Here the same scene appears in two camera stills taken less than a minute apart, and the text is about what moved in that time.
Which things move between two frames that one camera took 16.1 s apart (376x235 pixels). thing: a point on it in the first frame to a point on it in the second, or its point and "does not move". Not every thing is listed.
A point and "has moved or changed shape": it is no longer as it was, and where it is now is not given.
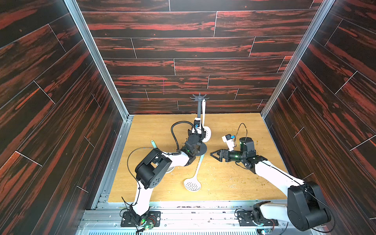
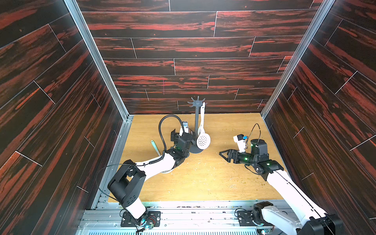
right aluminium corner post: x=295 y=58 does not move
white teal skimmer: x=193 y=184 has moved or changed shape
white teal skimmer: x=170 y=169 does not move
